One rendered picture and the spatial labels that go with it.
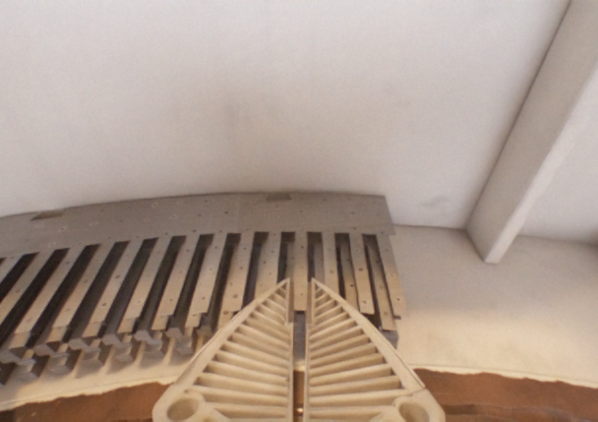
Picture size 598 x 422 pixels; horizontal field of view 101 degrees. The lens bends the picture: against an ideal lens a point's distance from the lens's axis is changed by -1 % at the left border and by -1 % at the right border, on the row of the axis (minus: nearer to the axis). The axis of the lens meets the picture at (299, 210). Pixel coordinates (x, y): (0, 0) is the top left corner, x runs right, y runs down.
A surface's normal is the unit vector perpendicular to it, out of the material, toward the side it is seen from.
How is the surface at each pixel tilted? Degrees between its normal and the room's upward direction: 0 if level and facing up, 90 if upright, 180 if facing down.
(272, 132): 90
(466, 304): 0
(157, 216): 0
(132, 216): 0
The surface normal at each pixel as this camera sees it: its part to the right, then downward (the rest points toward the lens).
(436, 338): 0.00, -0.81
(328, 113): 0.02, 0.58
